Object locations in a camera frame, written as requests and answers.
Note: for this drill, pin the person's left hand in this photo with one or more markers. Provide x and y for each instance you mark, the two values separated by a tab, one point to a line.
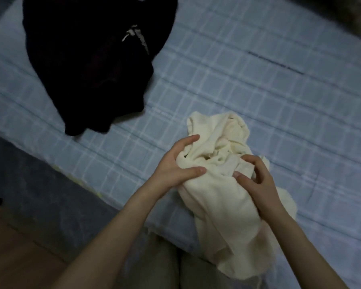
168	174

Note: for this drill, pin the person's right hand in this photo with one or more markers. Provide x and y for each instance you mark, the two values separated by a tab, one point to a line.
263	189

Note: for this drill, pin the person's left thumb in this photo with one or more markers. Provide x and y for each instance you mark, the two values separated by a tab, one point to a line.
192	173

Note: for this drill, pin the person's right thumb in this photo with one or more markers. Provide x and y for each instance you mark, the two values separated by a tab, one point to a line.
243	181

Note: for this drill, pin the cream knit garment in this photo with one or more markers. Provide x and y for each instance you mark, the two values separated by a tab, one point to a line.
228	207

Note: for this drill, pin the person's left forearm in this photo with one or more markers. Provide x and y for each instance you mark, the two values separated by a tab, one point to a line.
108	240

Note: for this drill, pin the person's right forearm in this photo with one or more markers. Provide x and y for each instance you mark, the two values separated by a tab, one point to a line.
303	252

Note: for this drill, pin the blue checked bed sheet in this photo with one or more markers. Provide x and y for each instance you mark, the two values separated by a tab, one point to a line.
228	96

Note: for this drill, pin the person's beige trousers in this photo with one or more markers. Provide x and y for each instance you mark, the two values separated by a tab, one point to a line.
174	267

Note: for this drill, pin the black garment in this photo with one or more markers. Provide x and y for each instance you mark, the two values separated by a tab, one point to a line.
90	63

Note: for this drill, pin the grey bed base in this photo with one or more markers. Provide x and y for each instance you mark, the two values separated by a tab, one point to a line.
42	195

